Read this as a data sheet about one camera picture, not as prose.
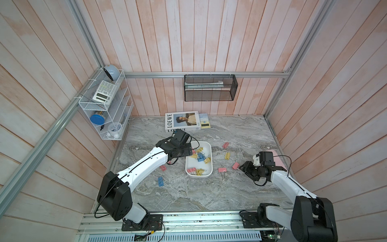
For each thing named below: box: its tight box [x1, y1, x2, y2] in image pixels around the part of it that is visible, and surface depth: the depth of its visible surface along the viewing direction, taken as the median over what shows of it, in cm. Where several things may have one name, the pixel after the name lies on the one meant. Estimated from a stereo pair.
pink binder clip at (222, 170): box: [218, 167, 228, 173], surface depth 92 cm
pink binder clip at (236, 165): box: [231, 161, 240, 170], surface depth 94 cm
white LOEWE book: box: [164, 110, 202, 133], surface depth 114 cm
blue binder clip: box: [158, 176, 164, 187], surface depth 87 cm
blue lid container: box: [89, 114, 106, 126], surface depth 78 cm
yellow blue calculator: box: [198, 112, 211, 130], surface depth 117 cm
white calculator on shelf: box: [92, 80, 117, 105], surface depth 78 cm
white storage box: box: [185, 141, 214, 179], surface depth 95 cm
